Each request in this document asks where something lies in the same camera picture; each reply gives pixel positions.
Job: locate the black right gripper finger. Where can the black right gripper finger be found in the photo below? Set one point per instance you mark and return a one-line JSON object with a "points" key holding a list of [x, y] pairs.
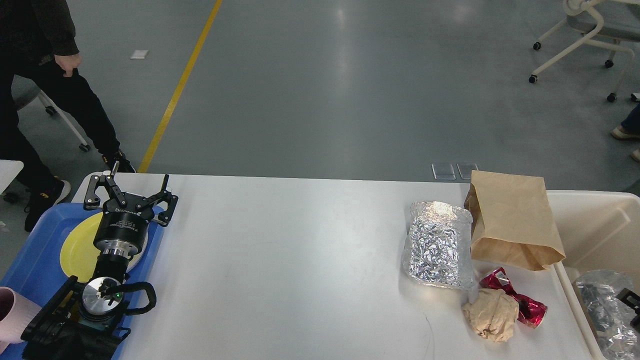
{"points": [[632, 301]]}

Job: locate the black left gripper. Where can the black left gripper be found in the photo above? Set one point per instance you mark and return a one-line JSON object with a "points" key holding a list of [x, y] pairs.
{"points": [[123, 232]]}

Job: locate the foil bag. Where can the foil bag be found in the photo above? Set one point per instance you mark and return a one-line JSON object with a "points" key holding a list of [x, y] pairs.
{"points": [[437, 250], [609, 318]]}

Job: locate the yellow plastic plate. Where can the yellow plastic plate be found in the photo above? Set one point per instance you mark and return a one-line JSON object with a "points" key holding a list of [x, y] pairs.
{"points": [[78, 254]]}

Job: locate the dark green mug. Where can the dark green mug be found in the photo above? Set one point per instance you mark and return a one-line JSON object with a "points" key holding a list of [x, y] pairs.
{"points": [[103, 325]]}

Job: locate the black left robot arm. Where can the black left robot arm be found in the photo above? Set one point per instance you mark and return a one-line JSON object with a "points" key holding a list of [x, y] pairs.
{"points": [[56, 334]]}

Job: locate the pink plate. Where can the pink plate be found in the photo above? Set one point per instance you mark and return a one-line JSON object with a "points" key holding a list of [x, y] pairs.
{"points": [[134, 259]]}

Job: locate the beige plastic bin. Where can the beige plastic bin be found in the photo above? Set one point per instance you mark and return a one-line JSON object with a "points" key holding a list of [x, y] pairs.
{"points": [[599, 230]]}

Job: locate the red foil wrapper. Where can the red foil wrapper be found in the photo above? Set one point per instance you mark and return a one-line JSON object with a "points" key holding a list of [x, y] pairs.
{"points": [[531, 312]]}

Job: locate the blue plastic tray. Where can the blue plastic tray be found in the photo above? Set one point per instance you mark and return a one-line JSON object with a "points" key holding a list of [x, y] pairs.
{"points": [[36, 272]]}

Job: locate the white side table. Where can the white side table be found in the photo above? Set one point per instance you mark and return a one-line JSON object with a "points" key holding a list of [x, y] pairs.
{"points": [[9, 170]]}

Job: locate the crumpled brown paper ball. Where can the crumpled brown paper ball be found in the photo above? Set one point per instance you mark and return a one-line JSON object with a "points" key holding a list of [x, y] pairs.
{"points": [[492, 315]]}

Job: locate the small brown paper bag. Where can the small brown paper bag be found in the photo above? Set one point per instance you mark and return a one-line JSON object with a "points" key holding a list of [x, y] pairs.
{"points": [[513, 222]]}

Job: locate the pink ribbed cup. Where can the pink ribbed cup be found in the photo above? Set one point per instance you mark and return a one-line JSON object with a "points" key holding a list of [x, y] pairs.
{"points": [[16, 313]]}

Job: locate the white floor tag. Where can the white floor tag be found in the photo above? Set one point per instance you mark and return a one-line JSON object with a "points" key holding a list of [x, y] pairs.
{"points": [[139, 54]]}

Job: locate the person at right edge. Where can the person at right edge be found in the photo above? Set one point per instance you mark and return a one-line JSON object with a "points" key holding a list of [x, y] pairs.
{"points": [[629, 128]]}

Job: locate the person in black clothes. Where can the person in black clothes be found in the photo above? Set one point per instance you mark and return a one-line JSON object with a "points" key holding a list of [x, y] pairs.
{"points": [[37, 40]]}

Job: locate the clear floor plate right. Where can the clear floor plate right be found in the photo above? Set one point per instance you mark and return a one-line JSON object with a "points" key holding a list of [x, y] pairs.
{"points": [[465, 169]]}

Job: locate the clear floor plate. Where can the clear floor plate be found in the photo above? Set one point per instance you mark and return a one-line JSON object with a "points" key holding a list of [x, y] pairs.
{"points": [[443, 171], [465, 169]]}

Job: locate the clear floor plate left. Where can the clear floor plate left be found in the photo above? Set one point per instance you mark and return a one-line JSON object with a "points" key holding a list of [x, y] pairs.
{"points": [[443, 171]]}

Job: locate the white office chair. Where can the white office chair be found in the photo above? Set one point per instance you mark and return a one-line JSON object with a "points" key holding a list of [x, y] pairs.
{"points": [[604, 24]]}

